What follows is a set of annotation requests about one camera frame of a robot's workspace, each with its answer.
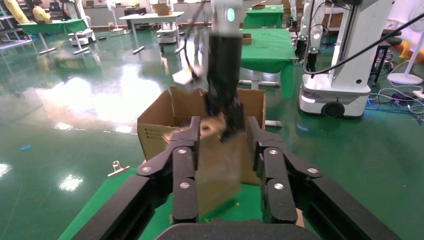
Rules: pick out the silver binder clip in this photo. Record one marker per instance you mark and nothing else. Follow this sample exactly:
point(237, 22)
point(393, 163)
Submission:
point(116, 169)

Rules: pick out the seated person yellow shirt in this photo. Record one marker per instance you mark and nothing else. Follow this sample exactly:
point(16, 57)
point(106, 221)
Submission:
point(40, 13)

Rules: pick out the table with green cloth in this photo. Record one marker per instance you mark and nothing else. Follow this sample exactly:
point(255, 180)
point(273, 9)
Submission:
point(53, 26)
point(268, 49)
point(265, 16)

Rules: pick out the small brown wooden block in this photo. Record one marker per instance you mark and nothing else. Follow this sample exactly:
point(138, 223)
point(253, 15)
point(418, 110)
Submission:
point(215, 172)

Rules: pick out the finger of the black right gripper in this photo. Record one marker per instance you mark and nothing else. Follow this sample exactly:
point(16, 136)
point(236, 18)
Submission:
point(212, 104)
point(236, 122)

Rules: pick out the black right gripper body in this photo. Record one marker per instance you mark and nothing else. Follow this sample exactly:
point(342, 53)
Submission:
point(224, 66)

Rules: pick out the white standing fan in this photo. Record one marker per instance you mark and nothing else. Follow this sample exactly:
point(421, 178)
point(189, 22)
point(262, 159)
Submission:
point(404, 78)

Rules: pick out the tiny cardboard box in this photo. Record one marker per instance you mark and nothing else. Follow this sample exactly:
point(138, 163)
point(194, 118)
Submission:
point(246, 39)

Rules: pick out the person in yellow jacket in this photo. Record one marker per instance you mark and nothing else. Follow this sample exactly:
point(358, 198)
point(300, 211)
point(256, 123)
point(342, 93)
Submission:
point(15, 10)

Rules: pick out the large open cardboard carton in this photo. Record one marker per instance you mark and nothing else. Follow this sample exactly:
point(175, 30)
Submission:
point(155, 129)

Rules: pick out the black printer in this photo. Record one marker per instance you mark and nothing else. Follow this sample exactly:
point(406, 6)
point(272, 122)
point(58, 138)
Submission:
point(134, 11)

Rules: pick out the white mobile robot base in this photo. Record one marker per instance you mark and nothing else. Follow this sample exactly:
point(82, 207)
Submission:
point(167, 34)
point(82, 36)

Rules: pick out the small blue floor object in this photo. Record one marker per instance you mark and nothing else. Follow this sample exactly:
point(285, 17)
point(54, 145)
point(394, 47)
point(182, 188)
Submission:
point(26, 147)

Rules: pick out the white robot with green lights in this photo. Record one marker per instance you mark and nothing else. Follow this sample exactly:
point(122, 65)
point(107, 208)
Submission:
point(314, 33)

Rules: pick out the black round stool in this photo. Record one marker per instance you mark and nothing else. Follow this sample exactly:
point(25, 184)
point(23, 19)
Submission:
point(391, 41)

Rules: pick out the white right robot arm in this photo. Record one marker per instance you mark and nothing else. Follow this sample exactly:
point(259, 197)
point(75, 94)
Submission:
point(220, 20)

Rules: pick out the white wheeled robot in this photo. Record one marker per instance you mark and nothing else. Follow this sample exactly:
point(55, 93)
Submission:
point(348, 66)

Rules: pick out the white long table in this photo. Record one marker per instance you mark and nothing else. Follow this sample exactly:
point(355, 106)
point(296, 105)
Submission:
point(150, 16)

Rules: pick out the open cardboard box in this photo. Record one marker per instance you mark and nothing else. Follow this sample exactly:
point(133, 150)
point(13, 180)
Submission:
point(162, 9)

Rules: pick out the white pedestal fan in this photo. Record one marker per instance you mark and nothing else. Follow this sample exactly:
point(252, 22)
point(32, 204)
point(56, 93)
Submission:
point(115, 18)

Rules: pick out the grey metal shelf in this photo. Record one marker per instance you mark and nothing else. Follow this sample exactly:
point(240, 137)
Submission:
point(13, 43)

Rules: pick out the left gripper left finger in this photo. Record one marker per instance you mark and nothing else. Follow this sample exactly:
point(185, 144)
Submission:
point(184, 185)

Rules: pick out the green tablecloth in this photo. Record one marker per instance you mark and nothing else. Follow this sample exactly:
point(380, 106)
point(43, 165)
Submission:
point(251, 205)

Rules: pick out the flat cardboard box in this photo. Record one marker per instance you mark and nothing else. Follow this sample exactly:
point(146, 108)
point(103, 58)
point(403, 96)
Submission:
point(259, 5)

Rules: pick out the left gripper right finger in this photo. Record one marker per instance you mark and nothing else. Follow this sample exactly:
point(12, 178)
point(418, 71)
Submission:
point(278, 188)

